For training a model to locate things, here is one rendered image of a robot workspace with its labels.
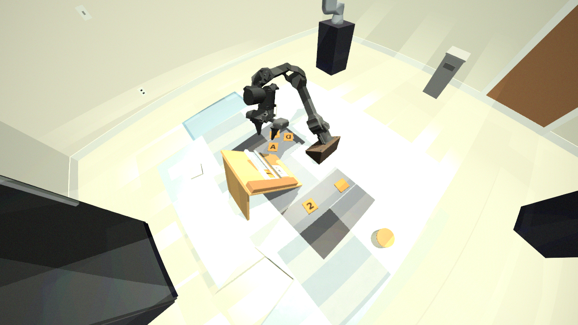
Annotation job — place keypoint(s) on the white paper ticket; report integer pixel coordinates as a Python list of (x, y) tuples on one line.
[(279, 169)]

